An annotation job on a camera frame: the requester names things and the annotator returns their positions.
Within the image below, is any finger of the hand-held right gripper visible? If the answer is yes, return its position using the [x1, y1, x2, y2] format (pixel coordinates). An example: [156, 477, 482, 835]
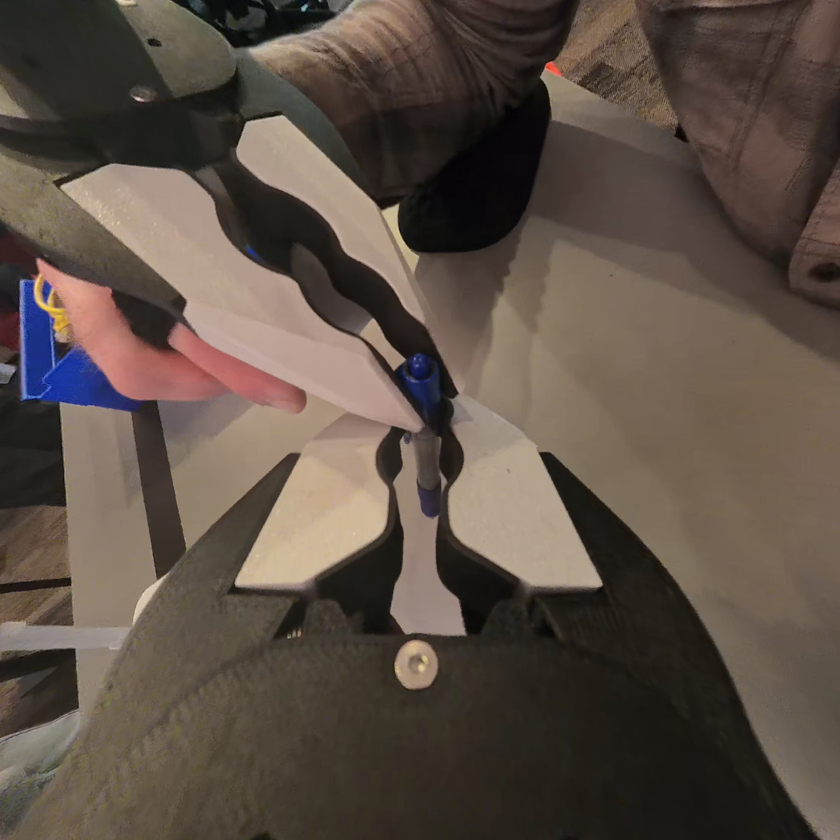
[230, 113, 468, 421]
[60, 164, 426, 435]

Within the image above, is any person's right forearm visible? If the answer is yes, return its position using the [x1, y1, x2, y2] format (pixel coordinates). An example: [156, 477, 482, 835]
[249, 0, 578, 198]

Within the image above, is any blue plastic bin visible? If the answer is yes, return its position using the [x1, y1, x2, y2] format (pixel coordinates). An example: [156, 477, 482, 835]
[18, 279, 142, 411]

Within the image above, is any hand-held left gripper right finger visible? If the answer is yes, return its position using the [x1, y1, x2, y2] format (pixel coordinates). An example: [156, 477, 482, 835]
[434, 395, 605, 623]

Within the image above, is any person's right hand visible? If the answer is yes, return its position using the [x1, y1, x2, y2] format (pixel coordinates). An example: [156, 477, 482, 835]
[36, 259, 308, 414]

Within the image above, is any blue pen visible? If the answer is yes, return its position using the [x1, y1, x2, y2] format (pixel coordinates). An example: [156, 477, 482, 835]
[394, 353, 455, 519]

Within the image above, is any person's plaid shirt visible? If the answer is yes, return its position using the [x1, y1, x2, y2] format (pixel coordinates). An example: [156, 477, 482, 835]
[633, 0, 840, 309]

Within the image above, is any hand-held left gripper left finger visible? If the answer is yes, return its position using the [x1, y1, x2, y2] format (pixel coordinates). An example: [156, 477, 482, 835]
[234, 415, 404, 624]

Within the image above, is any yellow coiled cable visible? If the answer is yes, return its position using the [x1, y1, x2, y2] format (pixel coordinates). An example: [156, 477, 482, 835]
[33, 276, 70, 337]

